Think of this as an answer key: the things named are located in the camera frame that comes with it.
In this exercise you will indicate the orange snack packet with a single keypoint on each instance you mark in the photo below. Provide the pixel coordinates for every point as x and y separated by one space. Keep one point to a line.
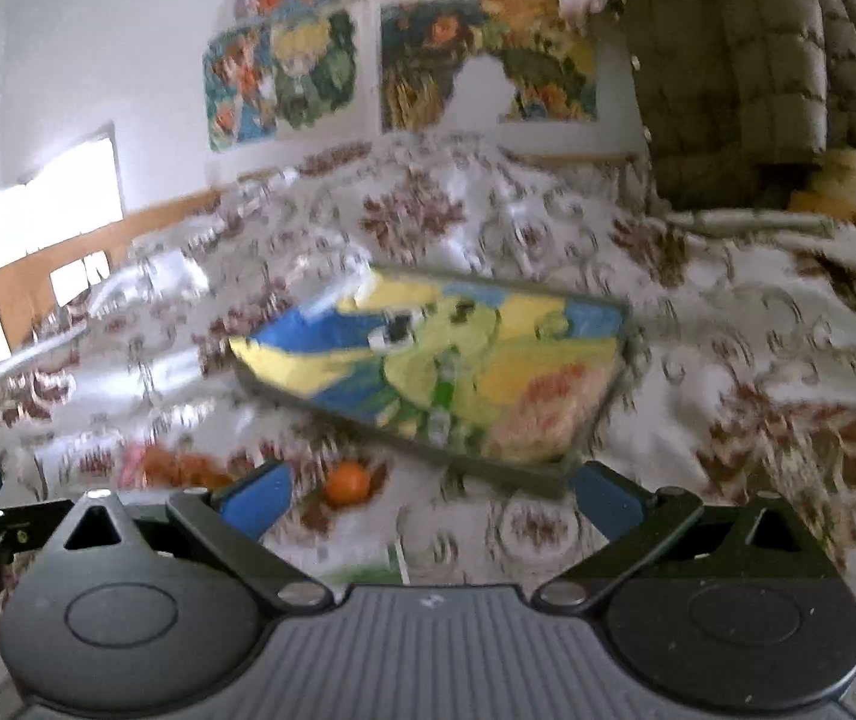
177 469

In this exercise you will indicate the floral satin blanket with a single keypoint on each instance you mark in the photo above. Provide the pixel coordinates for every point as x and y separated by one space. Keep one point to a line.
473 202

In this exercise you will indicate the olive quilted jacket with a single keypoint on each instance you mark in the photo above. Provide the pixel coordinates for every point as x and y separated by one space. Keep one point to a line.
743 67

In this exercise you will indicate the green white snack packet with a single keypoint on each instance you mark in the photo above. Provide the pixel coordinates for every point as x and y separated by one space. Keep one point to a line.
368 570

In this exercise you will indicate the wooden wall panel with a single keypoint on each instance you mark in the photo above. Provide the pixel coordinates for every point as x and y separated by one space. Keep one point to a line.
23 277

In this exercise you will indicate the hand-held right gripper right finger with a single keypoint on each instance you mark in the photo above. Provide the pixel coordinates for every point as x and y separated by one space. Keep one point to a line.
606 499

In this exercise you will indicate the large white paper sheet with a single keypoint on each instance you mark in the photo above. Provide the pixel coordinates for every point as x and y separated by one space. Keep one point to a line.
30 202

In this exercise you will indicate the small white paper sheet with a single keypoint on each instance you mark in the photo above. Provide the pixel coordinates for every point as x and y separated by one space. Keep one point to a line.
79 277

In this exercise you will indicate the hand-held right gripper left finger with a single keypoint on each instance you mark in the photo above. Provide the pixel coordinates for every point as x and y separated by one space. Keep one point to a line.
257 501

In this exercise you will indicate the mandarin orange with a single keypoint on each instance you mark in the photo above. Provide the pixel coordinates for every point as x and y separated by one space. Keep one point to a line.
346 484

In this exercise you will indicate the colourful cartoon wall poster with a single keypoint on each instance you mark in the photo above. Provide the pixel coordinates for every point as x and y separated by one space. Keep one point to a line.
278 82

